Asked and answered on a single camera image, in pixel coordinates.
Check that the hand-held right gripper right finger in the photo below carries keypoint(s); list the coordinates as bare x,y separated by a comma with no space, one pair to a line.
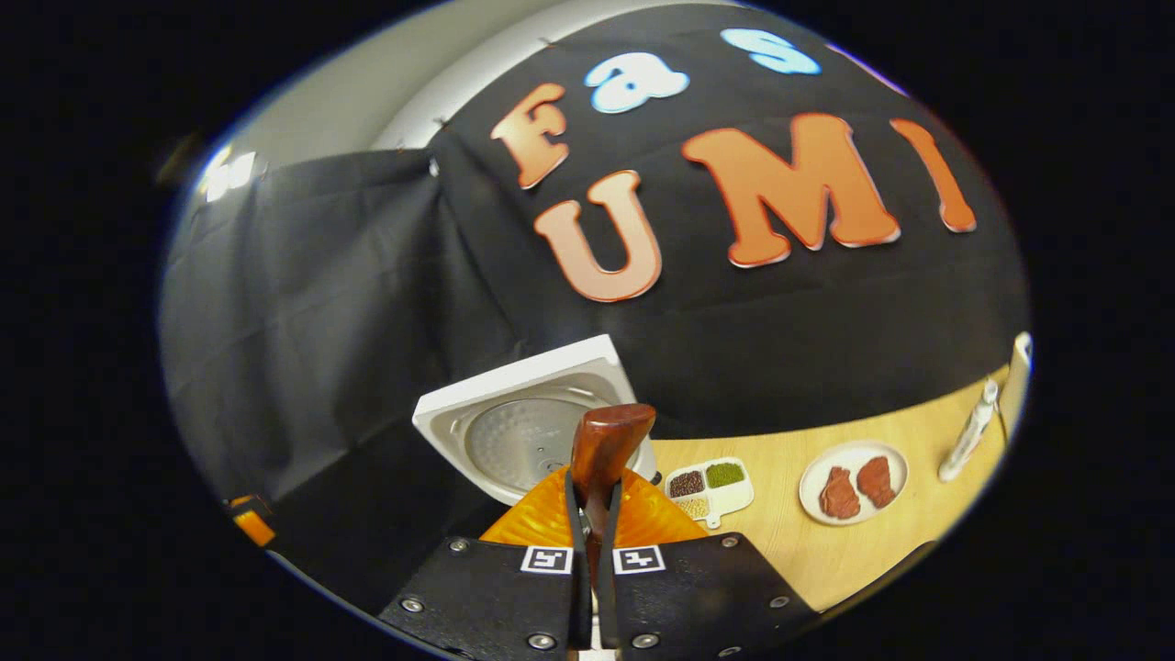
606,606

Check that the brown wooden spoon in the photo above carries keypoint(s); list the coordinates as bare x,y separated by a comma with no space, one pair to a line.
606,441

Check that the white toaster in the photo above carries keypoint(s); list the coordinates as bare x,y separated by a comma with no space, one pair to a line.
1019,367

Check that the white divided grain tray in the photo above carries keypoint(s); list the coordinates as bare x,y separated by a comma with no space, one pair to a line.
734,500

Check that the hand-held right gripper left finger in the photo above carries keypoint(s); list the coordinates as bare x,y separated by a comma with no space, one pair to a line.
582,606

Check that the black backdrop cloth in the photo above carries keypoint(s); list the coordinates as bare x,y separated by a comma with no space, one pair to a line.
780,321

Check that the red meat piece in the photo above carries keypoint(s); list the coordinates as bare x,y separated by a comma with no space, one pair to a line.
838,496
877,482

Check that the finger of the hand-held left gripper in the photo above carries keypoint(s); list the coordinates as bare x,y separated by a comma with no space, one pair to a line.
254,526

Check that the white drink bottle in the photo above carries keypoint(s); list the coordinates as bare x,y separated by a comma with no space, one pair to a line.
968,436

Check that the white rice cooker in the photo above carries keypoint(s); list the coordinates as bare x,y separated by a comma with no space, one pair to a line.
514,441

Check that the cream round plate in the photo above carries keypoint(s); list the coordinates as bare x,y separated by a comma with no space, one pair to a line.
854,453

